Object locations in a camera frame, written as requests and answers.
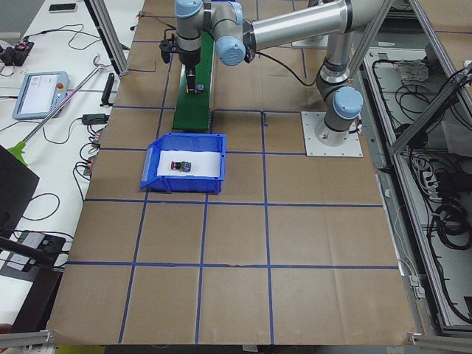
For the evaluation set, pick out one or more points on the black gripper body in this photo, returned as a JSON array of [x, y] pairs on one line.
[[188, 60]]

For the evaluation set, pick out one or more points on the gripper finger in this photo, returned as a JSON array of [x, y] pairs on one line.
[[190, 73]]

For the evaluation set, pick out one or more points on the yellow push button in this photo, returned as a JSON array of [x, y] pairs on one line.
[[197, 89]]

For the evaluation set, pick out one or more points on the red push button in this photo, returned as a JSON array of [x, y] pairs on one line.
[[183, 167]]

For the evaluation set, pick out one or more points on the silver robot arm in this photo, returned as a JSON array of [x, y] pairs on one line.
[[237, 40]]

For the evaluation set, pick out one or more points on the green conveyor belt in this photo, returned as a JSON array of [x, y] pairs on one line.
[[192, 111]]

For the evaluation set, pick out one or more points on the left blue storage bin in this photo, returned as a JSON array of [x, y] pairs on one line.
[[198, 142]]

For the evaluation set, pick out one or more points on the left white foam pad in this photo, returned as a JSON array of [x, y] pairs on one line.
[[206, 164]]

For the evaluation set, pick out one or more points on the black power adapter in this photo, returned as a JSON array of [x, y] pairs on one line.
[[94, 119]]

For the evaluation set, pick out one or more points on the black smartphone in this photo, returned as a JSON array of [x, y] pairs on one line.
[[62, 7]]

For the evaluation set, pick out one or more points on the teach pendant tablet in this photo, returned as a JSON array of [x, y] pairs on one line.
[[39, 94]]

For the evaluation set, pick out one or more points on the grabber reach tool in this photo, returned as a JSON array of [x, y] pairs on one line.
[[18, 150]]

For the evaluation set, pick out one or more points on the black monitor corner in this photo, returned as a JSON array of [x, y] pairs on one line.
[[18, 185]]

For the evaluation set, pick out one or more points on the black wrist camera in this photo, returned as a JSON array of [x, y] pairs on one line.
[[168, 47]]

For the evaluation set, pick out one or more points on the black handle bar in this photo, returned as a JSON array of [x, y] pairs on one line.
[[105, 98]]

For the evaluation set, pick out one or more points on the aluminium frame post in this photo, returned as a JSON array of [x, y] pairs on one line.
[[103, 23]]

